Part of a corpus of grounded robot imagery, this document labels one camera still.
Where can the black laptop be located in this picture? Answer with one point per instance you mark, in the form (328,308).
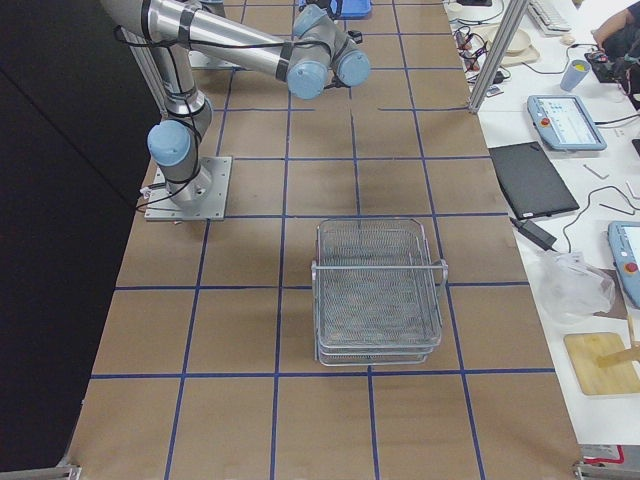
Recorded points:
(529,182)

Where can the black power adapter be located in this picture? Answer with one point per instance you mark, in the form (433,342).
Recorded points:
(537,235)

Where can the blue plastic tray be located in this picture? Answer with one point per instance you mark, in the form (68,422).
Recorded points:
(344,10)

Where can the clear plastic bag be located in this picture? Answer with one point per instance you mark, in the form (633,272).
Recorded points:
(568,285)

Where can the teach pendant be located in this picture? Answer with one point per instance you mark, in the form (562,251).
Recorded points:
(623,239)
(563,123)

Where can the beige plate on tray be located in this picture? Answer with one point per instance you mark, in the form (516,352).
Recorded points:
(520,50)

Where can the wooden board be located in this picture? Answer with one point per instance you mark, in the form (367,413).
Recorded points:
(602,364)

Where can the blue cup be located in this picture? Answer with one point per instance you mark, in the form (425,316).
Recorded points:
(576,71)

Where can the wire mesh shelf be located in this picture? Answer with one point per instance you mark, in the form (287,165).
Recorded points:
(376,292)

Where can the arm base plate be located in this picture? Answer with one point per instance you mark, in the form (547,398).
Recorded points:
(205,197)
(200,61)

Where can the aluminium frame post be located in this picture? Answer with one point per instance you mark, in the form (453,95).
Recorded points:
(511,20)

